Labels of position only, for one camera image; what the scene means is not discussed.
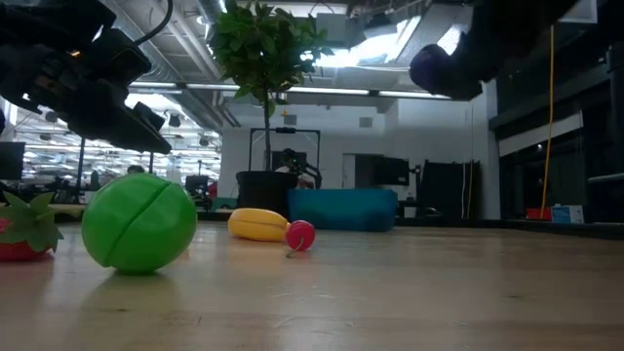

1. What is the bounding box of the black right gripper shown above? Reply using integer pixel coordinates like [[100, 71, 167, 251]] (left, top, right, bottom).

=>
[[455, 9, 537, 87]]

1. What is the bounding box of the blue plastic tupperware container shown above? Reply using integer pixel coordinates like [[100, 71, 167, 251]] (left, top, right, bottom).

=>
[[287, 187, 399, 233]]

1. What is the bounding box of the yellow toy banana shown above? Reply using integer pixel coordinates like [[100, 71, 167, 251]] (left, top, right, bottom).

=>
[[226, 207, 293, 244]]

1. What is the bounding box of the red toy cherry with stem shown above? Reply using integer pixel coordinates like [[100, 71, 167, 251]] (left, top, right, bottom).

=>
[[284, 219, 317, 259]]

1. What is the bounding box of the green plant in black pot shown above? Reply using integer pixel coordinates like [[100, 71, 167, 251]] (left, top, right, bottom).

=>
[[208, 0, 336, 225]]

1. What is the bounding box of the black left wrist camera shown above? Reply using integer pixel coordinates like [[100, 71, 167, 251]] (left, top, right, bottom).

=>
[[95, 27, 153, 83]]

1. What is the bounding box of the yellow strap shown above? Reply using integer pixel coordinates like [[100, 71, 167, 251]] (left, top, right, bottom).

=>
[[539, 23, 557, 220]]

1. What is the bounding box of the long ceiling light strip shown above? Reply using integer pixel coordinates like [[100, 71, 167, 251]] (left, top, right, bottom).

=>
[[129, 81, 452, 101]]

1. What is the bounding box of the round green toy fruit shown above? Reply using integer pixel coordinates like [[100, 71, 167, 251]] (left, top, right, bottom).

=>
[[80, 172, 199, 275]]

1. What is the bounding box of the black monitor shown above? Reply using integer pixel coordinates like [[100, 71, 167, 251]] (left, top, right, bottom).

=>
[[370, 155, 411, 187], [0, 140, 26, 181]]

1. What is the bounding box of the black gantry frame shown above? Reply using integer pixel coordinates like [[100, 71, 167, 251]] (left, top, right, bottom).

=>
[[248, 126, 323, 173], [74, 137, 158, 205]]

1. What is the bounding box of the blue and white box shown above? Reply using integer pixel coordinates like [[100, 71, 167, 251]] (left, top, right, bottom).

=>
[[550, 204, 585, 225]]

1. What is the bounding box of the red strawberry with green leaves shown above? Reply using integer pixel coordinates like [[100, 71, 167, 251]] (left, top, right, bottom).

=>
[[0, 190, 65, 263]]

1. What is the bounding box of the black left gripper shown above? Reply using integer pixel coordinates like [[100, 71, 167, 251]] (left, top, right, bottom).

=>
[[19, 48, 174, 155]]

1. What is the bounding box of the black partition panel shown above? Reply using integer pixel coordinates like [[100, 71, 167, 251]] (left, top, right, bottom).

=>
[[419, 159, 483, 221]]

